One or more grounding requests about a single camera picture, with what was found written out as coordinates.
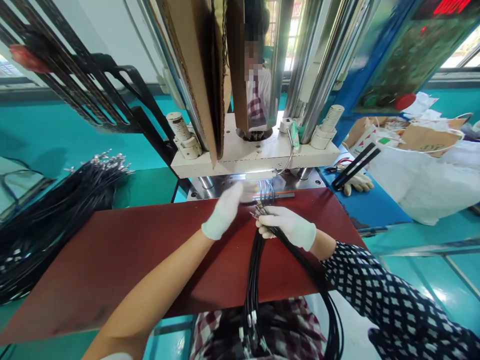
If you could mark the person's right hand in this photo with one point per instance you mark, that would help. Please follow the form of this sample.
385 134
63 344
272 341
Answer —
292 227

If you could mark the person's left hand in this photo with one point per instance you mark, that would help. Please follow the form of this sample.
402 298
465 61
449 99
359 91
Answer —
225 213

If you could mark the person's left fingers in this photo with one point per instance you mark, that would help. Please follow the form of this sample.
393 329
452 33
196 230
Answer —
240 193

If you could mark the grey metal strip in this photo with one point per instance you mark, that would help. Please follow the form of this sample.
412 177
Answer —
283 195

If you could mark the white moulding press machine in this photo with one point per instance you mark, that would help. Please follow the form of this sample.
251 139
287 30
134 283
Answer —
258 150

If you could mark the red-brown board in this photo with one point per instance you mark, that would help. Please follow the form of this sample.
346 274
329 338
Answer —
150 255

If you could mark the white work glove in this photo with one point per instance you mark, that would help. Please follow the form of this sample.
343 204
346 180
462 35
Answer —
358 183

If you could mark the black flat bars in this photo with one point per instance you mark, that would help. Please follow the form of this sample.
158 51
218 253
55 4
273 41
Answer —
356 165

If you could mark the brown cardboard sheets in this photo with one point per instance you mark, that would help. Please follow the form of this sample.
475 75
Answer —
210 75

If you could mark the blue side table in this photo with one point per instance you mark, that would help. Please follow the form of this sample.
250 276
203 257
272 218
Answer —
367 206

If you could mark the white carton with red triangles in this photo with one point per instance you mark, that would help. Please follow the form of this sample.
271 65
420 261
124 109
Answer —
362 137

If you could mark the person's body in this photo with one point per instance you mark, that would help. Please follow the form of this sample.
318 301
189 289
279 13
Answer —
270 330

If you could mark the green push button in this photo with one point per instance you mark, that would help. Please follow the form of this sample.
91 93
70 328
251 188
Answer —
369 100

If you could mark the black metal rack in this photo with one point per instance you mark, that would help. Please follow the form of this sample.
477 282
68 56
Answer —
86 86

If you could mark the red push button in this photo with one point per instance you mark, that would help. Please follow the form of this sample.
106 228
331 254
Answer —
405 101

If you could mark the large white woven sack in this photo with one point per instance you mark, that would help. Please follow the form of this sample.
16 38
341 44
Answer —
431 180

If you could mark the brown paper bag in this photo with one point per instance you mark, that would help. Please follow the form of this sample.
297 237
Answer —
431 138

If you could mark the blue control cabinet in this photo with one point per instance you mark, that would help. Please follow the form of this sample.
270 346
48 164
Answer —
405 48

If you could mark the grey bin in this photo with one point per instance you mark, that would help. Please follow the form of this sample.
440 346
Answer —
18 183

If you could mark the red cloth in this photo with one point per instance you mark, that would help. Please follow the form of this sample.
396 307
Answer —
28 58

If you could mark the window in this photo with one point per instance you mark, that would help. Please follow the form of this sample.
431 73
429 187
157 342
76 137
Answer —
463 48

